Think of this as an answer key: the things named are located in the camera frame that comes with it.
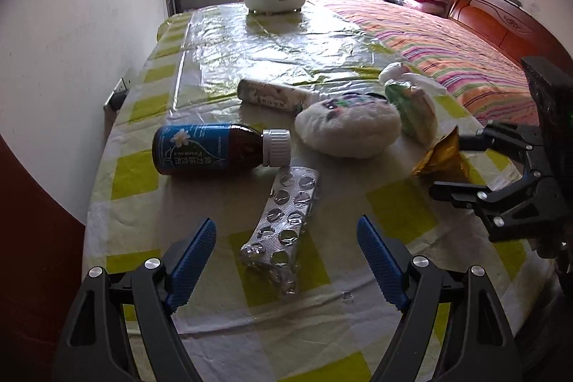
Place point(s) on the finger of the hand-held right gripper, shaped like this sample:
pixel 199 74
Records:
pixel 506 138
pixel 506 203

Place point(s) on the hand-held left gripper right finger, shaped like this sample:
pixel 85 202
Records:
pixel 380 265

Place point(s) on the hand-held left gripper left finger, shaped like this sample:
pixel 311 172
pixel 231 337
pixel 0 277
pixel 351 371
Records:
pixel 192 263

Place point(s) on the gold foil packet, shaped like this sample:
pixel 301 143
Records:
pixel 443 158

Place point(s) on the silver pill blister pack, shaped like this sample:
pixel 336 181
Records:
pixel 286 225

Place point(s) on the brown bottle blue label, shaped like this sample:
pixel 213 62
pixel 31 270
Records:
pixel 201 149

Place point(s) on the white round plush toy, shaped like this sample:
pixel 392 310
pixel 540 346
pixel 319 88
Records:
pixel 344 136

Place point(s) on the wooden headboard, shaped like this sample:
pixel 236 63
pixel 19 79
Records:
pixel 492 15

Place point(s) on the small dark box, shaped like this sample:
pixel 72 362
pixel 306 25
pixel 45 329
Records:
pixel 513 0

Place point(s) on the striped bed sheet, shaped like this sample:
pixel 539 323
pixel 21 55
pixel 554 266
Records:
pixel 425 37

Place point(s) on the dark red door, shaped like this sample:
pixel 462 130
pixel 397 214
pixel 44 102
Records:
pixel 31 274

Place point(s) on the white printed tube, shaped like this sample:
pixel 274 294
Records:
pixel 268 93

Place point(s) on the checkered plastic tablecloth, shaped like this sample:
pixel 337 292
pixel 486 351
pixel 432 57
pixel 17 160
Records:
pixel 215 64

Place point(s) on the wall socket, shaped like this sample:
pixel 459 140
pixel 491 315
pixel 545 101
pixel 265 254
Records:
pixel 117 95

